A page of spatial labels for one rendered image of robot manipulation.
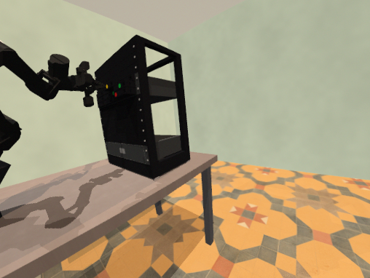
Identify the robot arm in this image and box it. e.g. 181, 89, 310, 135
0, 41, 92, 157

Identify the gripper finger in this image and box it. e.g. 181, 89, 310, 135
90, 85, 106, 95
91, 75, 106, 86

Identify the black server rack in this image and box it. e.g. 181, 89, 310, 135
95, 35, 190, 180

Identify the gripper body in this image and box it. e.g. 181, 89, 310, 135
68, 61, 94, 107

